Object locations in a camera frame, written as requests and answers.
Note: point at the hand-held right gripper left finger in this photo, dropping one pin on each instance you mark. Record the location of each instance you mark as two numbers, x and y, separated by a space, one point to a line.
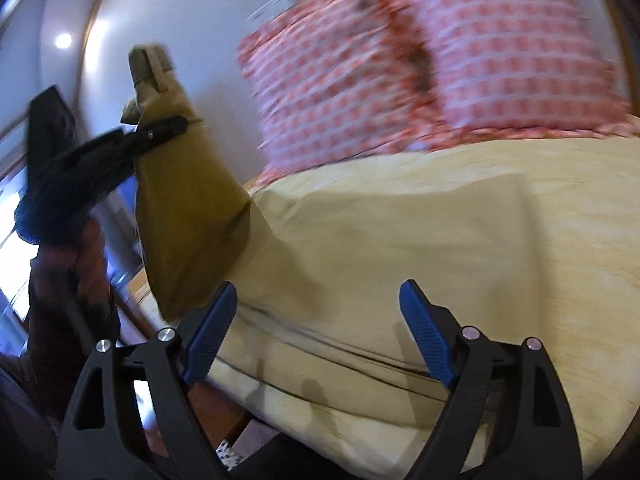
210 332

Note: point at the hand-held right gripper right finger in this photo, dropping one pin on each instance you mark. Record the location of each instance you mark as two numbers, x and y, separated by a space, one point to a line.
430 337

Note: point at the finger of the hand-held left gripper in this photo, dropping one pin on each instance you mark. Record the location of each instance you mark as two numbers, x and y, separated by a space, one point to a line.
157 132

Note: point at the khaki pants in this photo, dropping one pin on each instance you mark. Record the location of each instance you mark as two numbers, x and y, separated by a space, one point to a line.
195 220

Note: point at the person's left forearm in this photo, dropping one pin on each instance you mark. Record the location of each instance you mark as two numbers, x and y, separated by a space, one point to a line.
60 300

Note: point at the bright window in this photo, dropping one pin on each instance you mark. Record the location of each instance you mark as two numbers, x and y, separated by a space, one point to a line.
12 255

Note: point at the dotted white cloth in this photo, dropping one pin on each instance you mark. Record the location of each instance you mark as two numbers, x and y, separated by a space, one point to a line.
226 454

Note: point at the curved wooden trim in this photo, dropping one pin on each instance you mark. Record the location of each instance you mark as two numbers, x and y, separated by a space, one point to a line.
92 25

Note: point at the round ceiling light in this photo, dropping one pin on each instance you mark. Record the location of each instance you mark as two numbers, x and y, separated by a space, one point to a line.
63 40

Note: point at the red checked pillow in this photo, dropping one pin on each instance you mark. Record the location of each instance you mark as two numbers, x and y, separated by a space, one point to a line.
325 85
515 50

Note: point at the yellow bedspread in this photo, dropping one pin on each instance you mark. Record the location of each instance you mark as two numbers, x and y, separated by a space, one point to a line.
580 220

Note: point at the white wall plate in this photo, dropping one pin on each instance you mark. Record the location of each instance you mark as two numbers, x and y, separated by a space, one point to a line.
271 6

